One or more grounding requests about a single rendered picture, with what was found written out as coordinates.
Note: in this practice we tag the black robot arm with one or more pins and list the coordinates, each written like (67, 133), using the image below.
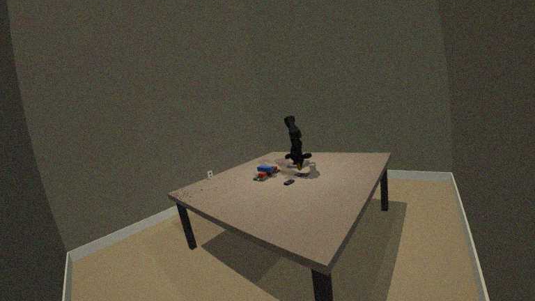
(295, 135)

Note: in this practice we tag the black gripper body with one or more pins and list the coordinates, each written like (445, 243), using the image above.
(305, 156)

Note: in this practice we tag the blue rectangular block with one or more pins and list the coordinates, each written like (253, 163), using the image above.
(266, 169)

